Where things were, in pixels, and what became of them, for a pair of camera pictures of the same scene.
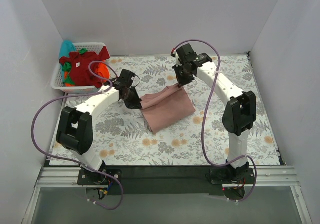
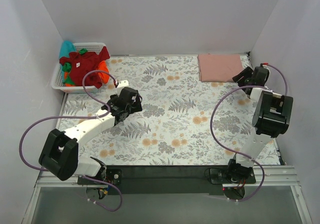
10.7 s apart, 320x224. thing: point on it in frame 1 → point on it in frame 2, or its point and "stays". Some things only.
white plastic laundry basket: [57, 81] stays
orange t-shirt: [102, 69] stays
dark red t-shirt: [84, 69] stays
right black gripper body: [182, 74] → [243, 75]
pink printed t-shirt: [164, 108] → [219, 68]
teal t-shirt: [67, 46] stays
